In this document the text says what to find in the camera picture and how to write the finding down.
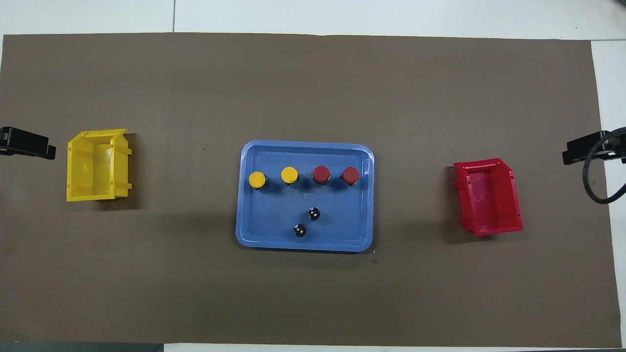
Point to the red plastic storage bin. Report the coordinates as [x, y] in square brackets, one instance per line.
[489, 200]

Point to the blue plastic tray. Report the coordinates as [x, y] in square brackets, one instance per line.
[274, 220]

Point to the yellow push button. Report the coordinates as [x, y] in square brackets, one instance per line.
[289, 174]
[257, 179]

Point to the small black knob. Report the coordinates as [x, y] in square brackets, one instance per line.
[300, 230]
[313, 213]

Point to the red push button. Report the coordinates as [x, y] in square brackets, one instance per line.
[321, 173]
[351, 174]

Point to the yellow plastic storage bin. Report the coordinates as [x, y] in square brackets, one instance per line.
[98, 166]

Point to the brown paper table mat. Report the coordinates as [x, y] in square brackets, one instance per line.
[195, 293]

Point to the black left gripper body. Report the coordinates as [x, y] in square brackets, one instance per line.
[5, 137]

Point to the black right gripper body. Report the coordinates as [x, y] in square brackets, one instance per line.
[618, 149]

